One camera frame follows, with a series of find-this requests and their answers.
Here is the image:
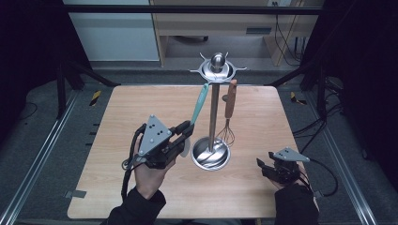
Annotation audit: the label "black horizontal frame bar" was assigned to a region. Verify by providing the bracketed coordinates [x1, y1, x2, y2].
[62, 4, 324, 16]

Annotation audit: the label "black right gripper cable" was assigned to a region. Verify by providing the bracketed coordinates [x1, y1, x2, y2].
[307, 157, 340, 198]

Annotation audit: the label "black metal stand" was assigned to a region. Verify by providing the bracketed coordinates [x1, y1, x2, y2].
[268, 58, 330, 120]
[55, 60, 122, 120]

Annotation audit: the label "wooden handled wire whisk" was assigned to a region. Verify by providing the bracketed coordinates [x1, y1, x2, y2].
[215, 79, 238, 147]

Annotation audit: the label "grey tape strip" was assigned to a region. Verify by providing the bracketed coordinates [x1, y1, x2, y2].
[63, 189, 88, 200]

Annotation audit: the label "aluminium floor rail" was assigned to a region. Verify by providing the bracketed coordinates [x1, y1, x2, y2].
[303, 89, 380, 225]
[0, 89, 80, 225]

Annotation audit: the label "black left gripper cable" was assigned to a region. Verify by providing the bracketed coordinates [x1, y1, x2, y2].
[120, 123, 148, 202]

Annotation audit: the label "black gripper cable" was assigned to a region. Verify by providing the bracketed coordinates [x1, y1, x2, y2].
[307, 157, 340, 198]
[120, 123, 148, 202]

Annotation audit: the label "steel utensil stand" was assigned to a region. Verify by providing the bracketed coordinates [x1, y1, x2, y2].
[189, 52, 248, 172]

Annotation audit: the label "black floor cables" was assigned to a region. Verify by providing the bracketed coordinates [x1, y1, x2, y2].
[292, 101, 343, 155]

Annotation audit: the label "black hanging cables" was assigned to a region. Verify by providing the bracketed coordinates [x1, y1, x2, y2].
[272, 0, 302, 67]

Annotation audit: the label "person's right hand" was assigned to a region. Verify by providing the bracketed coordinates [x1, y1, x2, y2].
[271, 163, 314, 190]

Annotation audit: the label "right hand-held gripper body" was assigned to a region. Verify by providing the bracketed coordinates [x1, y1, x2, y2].
[268, 146, 311, 185]

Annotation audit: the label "teal handled white spatula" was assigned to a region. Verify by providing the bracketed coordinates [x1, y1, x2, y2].
[179, 82, 210, 158]

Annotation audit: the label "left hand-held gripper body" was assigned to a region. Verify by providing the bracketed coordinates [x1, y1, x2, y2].
[137, 113, 186, 171]

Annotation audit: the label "yellow black floor tape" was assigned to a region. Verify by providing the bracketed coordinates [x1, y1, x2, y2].
[89, 90, 103, 107]
[289, 91, 308, 106]

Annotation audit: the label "white cabinet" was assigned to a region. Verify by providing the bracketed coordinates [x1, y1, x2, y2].
[62, 0, 161, 62]

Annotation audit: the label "person's left hand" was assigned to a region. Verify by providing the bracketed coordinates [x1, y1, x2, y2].
[133, 138, 176, 201]

